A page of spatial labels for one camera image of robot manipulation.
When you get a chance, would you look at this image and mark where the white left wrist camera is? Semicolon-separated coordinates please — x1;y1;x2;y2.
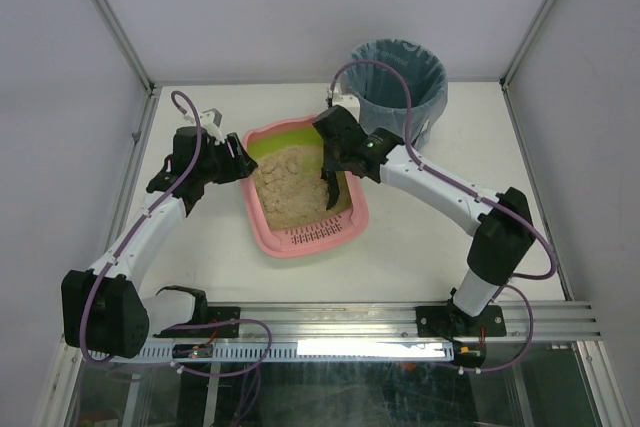
192;108;225;143

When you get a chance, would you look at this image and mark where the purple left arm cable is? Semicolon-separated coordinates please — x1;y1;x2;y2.
79;91;274;381

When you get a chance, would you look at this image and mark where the aluminium left frame post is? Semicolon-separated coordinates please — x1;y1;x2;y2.
91;0;155;95

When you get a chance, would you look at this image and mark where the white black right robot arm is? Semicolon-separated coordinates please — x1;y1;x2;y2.
312;105;534;340

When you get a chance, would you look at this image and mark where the pink cat litter box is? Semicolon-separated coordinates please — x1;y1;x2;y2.
241;116;369;258

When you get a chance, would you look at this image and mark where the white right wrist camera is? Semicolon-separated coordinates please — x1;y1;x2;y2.
326;86;360;112

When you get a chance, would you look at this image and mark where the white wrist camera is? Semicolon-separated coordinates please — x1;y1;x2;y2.
192;108;225;143
326;86;360;112

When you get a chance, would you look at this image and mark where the black bin with blue liner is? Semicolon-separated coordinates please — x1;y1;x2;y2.
341;38;448;150

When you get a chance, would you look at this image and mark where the aluminium frame post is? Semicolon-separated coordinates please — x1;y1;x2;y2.
502;0;594;83
91;0;155;95

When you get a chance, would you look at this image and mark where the black slotted litter scoop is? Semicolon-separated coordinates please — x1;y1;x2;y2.
321;169;340;211

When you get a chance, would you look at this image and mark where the beige pellet cat litter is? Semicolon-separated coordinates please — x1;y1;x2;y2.
252;145;352;230

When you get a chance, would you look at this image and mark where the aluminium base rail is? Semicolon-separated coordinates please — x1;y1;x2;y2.
64;299;601;346

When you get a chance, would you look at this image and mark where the white slotted cable duct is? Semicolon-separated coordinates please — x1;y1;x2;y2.
134;339;454;363

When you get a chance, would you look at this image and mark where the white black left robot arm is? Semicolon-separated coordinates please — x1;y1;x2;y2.
61;126;257;359

